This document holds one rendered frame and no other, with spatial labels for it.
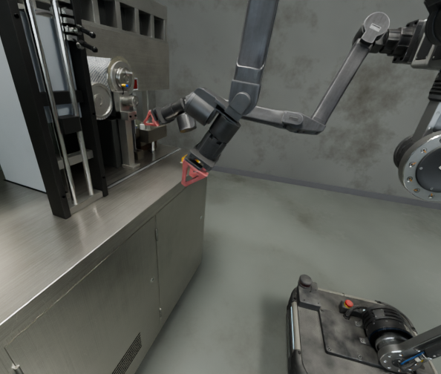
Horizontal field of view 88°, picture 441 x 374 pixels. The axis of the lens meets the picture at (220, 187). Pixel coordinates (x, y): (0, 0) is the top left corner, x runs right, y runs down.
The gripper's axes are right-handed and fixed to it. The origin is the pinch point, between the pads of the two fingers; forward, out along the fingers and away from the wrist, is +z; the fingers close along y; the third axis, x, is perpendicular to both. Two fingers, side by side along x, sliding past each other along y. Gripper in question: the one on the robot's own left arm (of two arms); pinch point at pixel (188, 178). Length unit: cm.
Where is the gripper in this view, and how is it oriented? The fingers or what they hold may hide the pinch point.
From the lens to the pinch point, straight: 62.1
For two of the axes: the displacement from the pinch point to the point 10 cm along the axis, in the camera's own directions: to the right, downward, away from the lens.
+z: -5.6, 6.8, 4.7
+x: 8.0, 5.9, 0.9
